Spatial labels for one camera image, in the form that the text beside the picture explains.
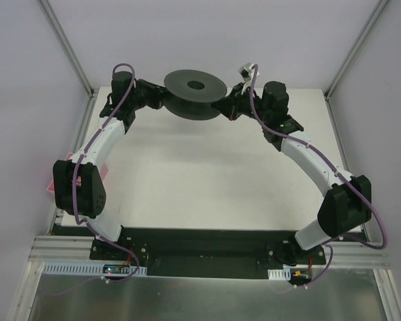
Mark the right white cable duct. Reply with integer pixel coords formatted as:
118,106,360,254
267,267,291,281

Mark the shiny metal sheet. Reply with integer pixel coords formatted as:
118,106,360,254
9,261,401,320

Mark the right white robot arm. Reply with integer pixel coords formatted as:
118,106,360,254
212,81,372,266

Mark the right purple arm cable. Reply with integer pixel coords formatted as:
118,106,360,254
249,65,388,291

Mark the black cable spool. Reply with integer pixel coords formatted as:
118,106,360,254
163,70,227,121

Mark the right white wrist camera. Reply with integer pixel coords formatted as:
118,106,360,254
238,62,259,92

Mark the front aluminium rail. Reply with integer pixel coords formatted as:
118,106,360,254
29,235,94,261

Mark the aluminium frame post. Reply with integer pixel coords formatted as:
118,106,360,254
37,0,94,98
324,0,391,101

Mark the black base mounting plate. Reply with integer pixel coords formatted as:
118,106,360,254
51,223,370,278

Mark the right aluminium frame post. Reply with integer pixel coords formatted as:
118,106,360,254
324,0,391,101

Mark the left aluminium frame post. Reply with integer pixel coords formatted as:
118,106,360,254
37,0,94,98

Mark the white cable duct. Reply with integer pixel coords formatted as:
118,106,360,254
43,262,147,278
267,267,291,281

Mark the pink plastic box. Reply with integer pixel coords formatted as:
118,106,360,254
46,152,109,194

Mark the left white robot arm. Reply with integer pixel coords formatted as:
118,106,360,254
53,65,170,260

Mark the left white cable duct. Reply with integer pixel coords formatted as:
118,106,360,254
43,262,147,278

